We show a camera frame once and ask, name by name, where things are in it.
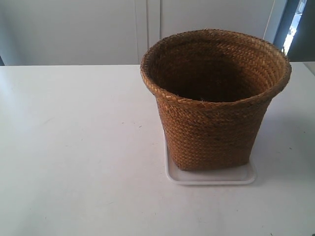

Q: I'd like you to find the woven straw basket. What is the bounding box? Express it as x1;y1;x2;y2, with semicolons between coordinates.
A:
140;29;292;171

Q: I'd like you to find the white plastic tray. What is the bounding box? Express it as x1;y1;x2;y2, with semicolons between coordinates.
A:
164;140;257;186

